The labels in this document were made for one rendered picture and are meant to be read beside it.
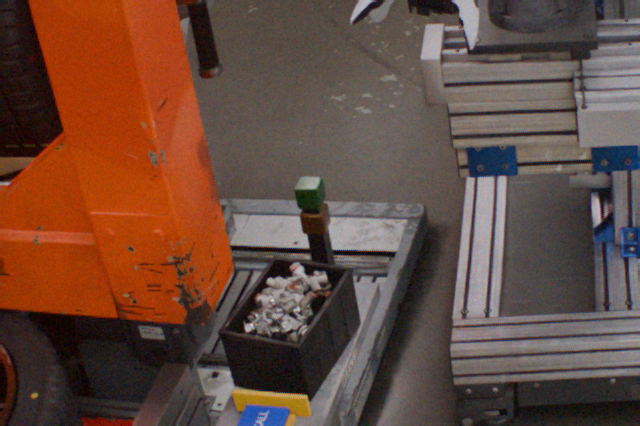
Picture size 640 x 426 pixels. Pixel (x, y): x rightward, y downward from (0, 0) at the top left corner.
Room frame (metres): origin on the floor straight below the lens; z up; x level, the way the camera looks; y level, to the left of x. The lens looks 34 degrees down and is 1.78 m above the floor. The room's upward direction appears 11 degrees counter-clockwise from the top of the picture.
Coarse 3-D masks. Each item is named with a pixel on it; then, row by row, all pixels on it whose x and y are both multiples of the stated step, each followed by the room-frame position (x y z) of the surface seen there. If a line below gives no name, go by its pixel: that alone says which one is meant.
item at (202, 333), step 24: (216, 312) 2.00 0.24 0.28; (72, 336) 1.97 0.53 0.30; (96, 336) 1.98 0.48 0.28; (120, 336) 1.95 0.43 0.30; (144, 336) 1.90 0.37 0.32; (168, 336) 1.89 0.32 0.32; (192, 336) 1.90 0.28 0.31; (72, 360) 1.98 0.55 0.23; (96, 360) 1.97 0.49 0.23; (120, 360) 1.96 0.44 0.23; (144, 360) 1.91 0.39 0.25; (168, 360) 1.89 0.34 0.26; (192, 360) 1.89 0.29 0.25; (96, 384) 1.97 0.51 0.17; (120, 384) 1.95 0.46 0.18; (144, 384) 1.93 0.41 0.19
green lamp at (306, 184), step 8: (304, 184) 1.78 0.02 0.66; (312, 184) 1.78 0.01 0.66; (320, 184) 1.78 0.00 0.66; (296, 192) 1.77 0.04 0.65; (304, 192) 1.77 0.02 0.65; (312, 192) 1.76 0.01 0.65; (320, 192) 1.77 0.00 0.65; (296, 200) 1.77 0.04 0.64; (304, 200) 1.77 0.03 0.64; (312, 200) 1.76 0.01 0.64; (320, 200) 1.76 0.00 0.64; (304, 208) 1.77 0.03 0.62; (312, 208) 1.76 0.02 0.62; (320, 208) 1.76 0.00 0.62
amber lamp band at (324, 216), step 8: (328, 208) 1.79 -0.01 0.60; (304, 216) 1.77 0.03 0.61; (312, 216) 1.76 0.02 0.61; (320, 216) 1.76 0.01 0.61; (328, 216) 1.78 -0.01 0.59; (304, 224) 1.77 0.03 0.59; (312, 224) 1.76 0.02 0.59; (320, 224) 1.76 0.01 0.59; (328, 224) 1.78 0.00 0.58; (304, 232) 1.77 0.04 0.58; (312, 232) 1.77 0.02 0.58; (320, 232) 1.76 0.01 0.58
